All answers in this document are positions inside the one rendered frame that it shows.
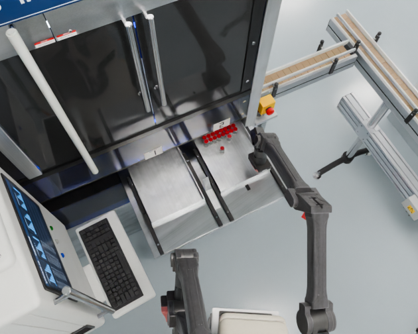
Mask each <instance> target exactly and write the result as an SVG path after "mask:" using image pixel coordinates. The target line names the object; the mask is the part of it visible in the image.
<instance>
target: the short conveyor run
mask: <svg viewBox="0 0 418 334"><path fill-rule="evenodd" d="M348 42H349V40H344V41H342V42H339V43H337V44H334V45H332V46H329V47H327V48H323V47H322V46H323V44H324V40H321V41H320V44H319V46H318V48H317V51H316V52H314V53H312V54H309V55H307V56H304V57H302V58H299V59H297V60H294V61H292V62H289V63H287V64H284V65H282V66H279V67H277V68H274V69H272V70H269V71H267V72H266V75H265V80H264V83H263V89H262V92H261V93H265V92H266V91H269V92H270V94H271V96H272V97H273V99H277V98H279V97H282V96H284V95H287V94H288V93H291V92H293V91H296V90H298V89H301V88H303V87H306V86H308V85H311V84H313V83H315V82H318V81H320V80H323V79H324V78H327V77H330V76H332V75H334V74H337V73H339V72H342V71H344V70H347V69H348V68H351V67H353V65H354V63H355V62H356V60H357V58H358V56H357V55H356V54H355V53H354V51H356V48H353V49H351V48H350V47H349V46H348V45H347V43H348Z"/></svg>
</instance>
